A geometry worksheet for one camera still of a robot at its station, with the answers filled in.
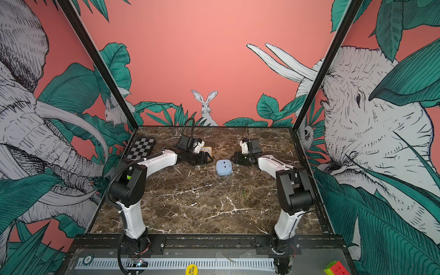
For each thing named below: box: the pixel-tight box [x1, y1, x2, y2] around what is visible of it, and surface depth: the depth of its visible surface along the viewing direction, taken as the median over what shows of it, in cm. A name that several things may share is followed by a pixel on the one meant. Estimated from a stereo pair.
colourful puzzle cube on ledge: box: [323, 260, 351, 275], surface depth 67 cm
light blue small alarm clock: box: [215, 158, 233, 176], surface depth 99 cm
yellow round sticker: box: [185, 264, 199, 275], surface depth 69 cm
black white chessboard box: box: [126, 136, 156, 161], surface depth 106 cm
